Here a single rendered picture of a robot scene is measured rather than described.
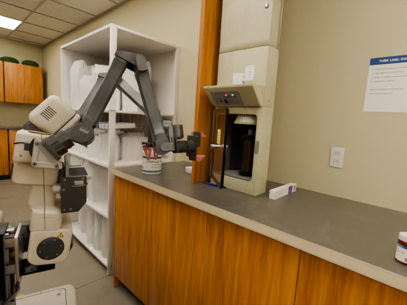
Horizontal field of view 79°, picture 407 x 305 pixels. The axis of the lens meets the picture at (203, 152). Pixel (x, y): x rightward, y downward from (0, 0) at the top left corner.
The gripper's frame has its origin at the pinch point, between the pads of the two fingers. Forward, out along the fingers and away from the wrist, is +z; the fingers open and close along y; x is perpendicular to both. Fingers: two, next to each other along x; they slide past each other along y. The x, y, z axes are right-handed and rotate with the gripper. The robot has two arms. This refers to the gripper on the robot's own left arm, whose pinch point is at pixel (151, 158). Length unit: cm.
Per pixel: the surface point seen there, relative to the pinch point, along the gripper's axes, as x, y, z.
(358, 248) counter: -99, 13, 14
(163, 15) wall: 100, 75, -122
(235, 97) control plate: -33, 27, -36
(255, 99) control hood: -44, 28, -35
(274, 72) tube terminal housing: -45, 42, -51
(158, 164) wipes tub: 21.9, 20.6, 8.7
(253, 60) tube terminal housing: -37, 34, -56
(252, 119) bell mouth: -37, 38, -26
